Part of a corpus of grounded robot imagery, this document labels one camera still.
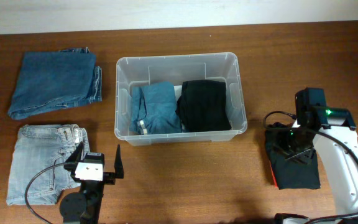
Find white label in container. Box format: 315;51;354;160
174;85;182;101

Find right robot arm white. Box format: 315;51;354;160
272;88;358;224

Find black garment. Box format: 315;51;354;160
265;122;321;190
176;80;231;132

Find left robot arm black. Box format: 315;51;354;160
59;142;124;224

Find clear plastic storage container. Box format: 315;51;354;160
114;52;248;146

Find dark blue folded jeans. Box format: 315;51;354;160
7;47;102;120

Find red item under garment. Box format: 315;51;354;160
269;162;279;189

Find small blue denim shorts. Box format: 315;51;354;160
129;82;182;135

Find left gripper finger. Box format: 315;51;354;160
114;144;124;179
64;142;84;170

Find light blue folded jeans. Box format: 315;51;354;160
6;124;90;206

